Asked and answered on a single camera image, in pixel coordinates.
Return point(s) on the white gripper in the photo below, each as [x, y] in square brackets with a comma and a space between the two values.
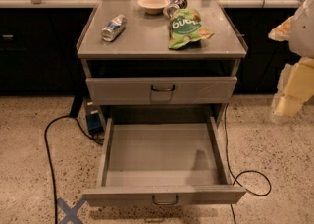
[303, 36]

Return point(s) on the green rice chip bag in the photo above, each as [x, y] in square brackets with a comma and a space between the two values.
[186, 28]

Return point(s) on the grey drawer cabinet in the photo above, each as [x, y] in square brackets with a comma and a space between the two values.
[141, 51]

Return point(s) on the open middle grey drawer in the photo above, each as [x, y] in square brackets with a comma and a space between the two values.
[163, 165]

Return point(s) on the closed upper grey drawer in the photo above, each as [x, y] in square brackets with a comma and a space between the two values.
[172, 90]

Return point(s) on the beige ceramic bowl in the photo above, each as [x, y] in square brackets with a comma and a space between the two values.
[153, 7]

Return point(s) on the blue silver soda can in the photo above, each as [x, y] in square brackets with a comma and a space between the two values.
[114, 28]

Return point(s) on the blue power box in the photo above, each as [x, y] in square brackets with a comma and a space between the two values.
[92, 118]

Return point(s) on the dark counter cabinets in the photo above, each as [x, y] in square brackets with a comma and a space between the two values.
[38, 51]

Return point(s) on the blue tape cross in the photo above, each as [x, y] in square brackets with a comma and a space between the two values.
[71, 213]

